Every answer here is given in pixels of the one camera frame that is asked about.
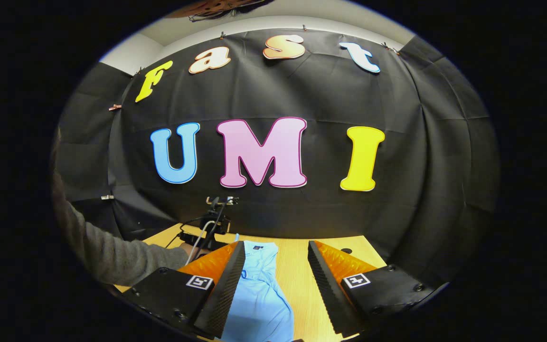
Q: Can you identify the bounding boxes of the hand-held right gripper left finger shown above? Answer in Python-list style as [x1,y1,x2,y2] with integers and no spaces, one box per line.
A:
[124,241,246,340]

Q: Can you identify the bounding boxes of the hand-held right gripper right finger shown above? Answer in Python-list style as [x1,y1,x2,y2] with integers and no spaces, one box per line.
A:
[307,240,438,339]

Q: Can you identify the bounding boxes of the light blue T-shirt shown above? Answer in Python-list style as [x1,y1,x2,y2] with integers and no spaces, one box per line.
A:
[220,240,295,342]

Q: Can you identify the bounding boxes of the black backdrop cloth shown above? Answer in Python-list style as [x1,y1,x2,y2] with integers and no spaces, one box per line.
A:
[53,28,501,285]

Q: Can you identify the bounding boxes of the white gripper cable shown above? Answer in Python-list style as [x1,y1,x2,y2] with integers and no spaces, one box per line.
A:
[186,219,219,266]

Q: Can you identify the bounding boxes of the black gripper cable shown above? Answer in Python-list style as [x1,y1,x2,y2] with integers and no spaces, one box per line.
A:
[164,216,205,250]

